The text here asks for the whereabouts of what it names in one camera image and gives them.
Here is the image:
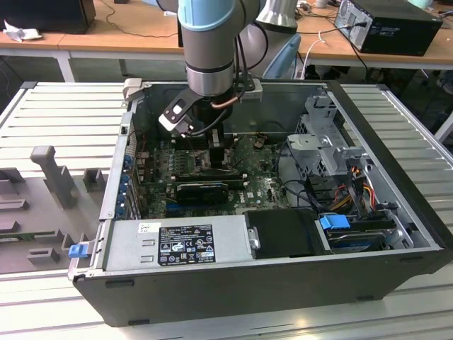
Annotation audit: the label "small black graphics card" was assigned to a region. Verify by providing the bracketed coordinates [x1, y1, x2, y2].
[176, 182, 229, 205]

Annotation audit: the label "grey plastic case latch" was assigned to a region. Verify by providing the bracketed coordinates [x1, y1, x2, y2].
[122, 78, 143, 104]

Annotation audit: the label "black open PC case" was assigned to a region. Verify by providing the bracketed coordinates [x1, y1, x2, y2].
[67, 78, 453, 329]

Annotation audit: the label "CPU socket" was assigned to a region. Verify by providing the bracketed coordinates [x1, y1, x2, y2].
[193, 150, 237, 175]

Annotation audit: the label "grey power supply unit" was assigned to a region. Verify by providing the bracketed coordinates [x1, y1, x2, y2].
[102, 215, 249, 273]

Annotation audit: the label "wooden desk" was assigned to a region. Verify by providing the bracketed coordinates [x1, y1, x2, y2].
[0, 0, 187, 84]
[293, 0, 453, 72]

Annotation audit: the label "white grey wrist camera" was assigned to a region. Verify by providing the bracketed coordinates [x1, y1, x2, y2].
[240, 78, 263, 103]

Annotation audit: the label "yellow red power wires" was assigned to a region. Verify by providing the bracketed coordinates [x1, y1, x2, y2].
[327, 183, 378, 213]

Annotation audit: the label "white cable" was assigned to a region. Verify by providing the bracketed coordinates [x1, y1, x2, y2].
[295, 30, 327, 81]

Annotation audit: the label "black desktop computer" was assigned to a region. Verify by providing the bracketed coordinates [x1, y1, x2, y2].
[335, 0, 444, 57]

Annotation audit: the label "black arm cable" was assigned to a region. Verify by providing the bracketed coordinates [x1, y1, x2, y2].
[231, 31, 251, 95]

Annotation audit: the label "thick black cable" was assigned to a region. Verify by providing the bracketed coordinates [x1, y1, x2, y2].
[285, 178, 321, 213]
[276, 141, 302, 206]

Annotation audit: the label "black plastic shroud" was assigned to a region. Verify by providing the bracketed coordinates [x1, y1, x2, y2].
[243, 208, 333, 259]

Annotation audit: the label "large black box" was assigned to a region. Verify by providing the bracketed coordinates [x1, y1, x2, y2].
[0, 0, 97, 35]

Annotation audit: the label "silver metal drive cage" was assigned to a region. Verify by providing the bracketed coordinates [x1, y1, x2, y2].
[285, 92, 378, 185]

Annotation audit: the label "green motherboard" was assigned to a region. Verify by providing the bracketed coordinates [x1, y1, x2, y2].
[136, 136, 295, 219]

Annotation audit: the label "silver power supply handle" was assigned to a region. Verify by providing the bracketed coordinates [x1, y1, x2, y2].
[247, 228, 261, 251]

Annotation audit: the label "copper braided cable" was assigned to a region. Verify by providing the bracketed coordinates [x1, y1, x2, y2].
[210, 92, 246, 109]

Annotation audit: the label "hard disk in blue carrier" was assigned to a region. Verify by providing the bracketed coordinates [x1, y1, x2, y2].
[318, 212, 396, 255]

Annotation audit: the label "grey parts rack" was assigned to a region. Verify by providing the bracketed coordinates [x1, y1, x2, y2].
[0, 144, 111, 276]

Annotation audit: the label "black-faced wrist camera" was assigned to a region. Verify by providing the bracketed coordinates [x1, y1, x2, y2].
[158, 98, 195, 140]

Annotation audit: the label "crumpled white paper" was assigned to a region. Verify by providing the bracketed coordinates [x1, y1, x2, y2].
[2, 19, 44, 43]

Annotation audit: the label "green RAM stick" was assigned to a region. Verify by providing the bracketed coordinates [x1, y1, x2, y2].
[0, 230, 60, 244]

